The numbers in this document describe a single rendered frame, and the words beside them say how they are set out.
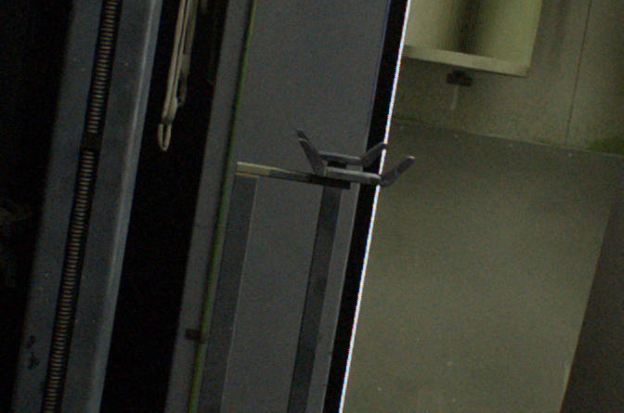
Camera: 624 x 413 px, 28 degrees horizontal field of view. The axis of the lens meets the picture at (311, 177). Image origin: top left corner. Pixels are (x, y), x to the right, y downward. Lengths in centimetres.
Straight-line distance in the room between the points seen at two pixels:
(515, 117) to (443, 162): 23
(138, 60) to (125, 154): 7
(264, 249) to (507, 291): 179
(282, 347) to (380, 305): 164
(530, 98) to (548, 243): 39
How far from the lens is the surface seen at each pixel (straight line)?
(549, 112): 336
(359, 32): 141
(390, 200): 320
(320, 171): 83
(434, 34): 297
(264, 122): 140
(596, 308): 224
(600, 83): 339
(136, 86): 91
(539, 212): 327
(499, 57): 298
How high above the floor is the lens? 115
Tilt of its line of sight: 4 degrees down
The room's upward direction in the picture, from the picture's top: 9 degrees clockwise
